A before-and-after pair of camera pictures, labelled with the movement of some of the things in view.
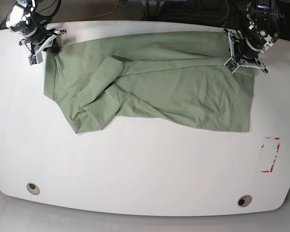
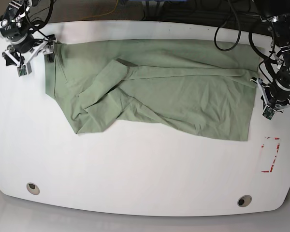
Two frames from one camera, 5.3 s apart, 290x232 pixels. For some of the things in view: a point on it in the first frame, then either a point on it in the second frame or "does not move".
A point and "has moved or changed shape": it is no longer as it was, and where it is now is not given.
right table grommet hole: x=244 y=201 does not move
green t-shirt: x=182 y=79 has moved or changed shape
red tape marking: x=277 y=149 does not move
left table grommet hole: x=33 y=189 does not move
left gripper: x=40 y=42 to x=27 y=49
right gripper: x=246 y=56 to x=278 y=98
